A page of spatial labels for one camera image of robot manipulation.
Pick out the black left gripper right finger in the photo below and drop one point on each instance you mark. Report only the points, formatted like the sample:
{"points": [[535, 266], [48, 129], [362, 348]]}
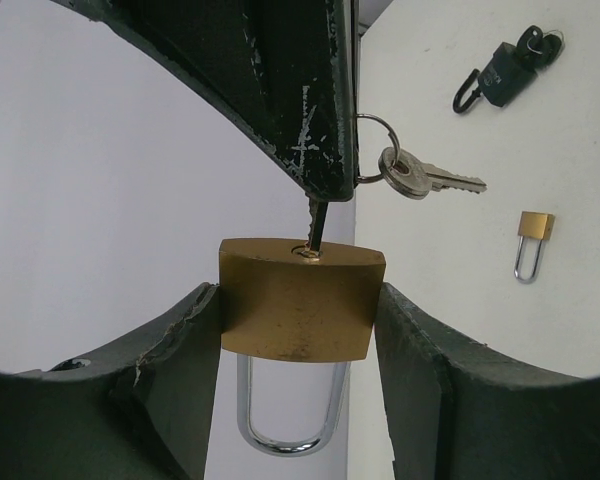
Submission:
{"points": [[457, 409]]}

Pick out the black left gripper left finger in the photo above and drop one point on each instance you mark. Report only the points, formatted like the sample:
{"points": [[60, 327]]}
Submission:
{"points": [[139, 407]]}

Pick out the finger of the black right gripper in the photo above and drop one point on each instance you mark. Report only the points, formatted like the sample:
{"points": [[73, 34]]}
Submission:
{"points": [[352, 95], [277, 70]]}

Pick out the silver key pair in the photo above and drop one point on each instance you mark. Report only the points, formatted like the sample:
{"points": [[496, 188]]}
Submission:
{"points": [[405, 173]]}

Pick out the black Kaijing padlock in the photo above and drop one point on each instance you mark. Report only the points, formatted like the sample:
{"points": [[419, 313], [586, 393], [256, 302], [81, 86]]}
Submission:
{"points": [[502, 79]]}

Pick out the long-shackle brass padlock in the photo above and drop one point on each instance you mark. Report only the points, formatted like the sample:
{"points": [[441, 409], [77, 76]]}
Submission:
{"points": [[281, 301]]}

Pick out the black-headed key bunch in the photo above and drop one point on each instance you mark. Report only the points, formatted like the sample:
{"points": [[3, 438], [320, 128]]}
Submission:
{"points": [[537, 49]]}

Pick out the small brass padlock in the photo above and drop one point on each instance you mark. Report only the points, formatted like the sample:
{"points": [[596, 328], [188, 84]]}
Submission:
{"points": [[535, 227]]}

